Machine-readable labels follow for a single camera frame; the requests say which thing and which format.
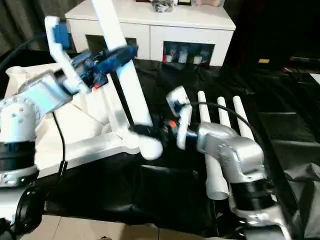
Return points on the white plastic table leg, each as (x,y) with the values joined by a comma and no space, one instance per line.
(130,87)
(223,110)
(241,115)
(215,180)

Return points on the white plastic table top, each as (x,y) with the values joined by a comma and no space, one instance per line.
(85,140)

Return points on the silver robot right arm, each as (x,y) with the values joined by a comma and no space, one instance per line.
(232,155)

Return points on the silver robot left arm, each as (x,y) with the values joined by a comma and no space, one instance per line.
(17,120)

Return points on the white mug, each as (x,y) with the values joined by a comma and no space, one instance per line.
(198,60)
(168,58)

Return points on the white blue carton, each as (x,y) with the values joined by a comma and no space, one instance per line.
(183,57)

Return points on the white cabinet with glass doors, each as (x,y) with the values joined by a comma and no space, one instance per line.
(180,27)

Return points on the grey curtain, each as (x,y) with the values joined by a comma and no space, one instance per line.
(30,25)

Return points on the dark framed plaque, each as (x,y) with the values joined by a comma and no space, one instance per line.
(185,2)

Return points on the black work mat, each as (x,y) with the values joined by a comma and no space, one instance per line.
(275,112)

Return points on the small yellow box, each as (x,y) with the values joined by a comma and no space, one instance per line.
(264,60)

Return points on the white flat board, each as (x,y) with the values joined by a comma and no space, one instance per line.
(315,78)

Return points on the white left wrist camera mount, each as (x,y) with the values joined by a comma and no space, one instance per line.
(60,57)

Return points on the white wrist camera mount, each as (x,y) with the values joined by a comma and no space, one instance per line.
(60,57)
(178,97)

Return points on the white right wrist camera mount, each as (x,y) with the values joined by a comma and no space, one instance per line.
(178,97)

